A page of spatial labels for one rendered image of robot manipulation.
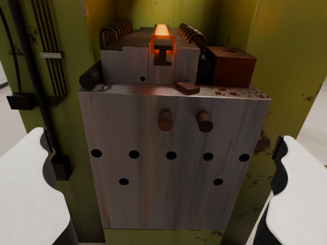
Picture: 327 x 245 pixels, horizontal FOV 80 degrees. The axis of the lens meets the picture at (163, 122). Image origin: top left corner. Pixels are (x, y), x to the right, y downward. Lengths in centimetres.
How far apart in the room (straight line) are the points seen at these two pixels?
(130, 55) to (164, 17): 49
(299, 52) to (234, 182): 39
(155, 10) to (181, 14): 11
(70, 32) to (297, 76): 63
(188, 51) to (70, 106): 41
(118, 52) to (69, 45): 21
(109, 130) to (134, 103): 8
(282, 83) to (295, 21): 17
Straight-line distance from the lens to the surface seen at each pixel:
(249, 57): 46
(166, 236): 72
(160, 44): 32
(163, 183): 53
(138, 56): 42
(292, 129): 79
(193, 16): 90
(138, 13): 90
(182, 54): 42
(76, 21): 59
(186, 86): 40
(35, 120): 76
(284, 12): 63
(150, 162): 48
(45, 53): 62
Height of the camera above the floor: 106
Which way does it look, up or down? 31 degrees down
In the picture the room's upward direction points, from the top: 3 degrees clockwise
